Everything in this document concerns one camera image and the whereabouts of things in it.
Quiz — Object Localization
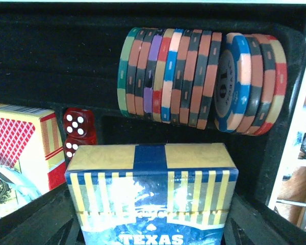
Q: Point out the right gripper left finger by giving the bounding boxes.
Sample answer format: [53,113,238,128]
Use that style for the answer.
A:
[0,183,80,244]

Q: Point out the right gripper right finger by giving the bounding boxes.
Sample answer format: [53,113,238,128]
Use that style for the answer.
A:
[223,194,306,244]

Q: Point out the blue gold card deck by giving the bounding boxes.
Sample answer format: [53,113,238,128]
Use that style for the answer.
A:
[65,143,239,244]

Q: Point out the clear dealer puck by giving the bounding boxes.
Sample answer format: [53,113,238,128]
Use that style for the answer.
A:
[0,164,42,218]

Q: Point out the red die lower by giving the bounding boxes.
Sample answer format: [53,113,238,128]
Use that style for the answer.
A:
[63,136,97,159]

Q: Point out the red die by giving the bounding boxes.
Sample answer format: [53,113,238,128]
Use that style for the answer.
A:
[63,136,97,159]
[63,107,95,138]

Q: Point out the red playing card deck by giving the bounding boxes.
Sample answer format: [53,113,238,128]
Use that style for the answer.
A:
[0,104,66,195]

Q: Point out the red die upper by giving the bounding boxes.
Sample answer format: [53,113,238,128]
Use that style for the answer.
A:
[63,107,95,138]

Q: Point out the poker chips in case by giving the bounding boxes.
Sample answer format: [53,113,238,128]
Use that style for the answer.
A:
[117,27,287,136]

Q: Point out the aluminium poker case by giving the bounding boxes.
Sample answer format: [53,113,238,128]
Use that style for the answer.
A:
[0,0,306,245]

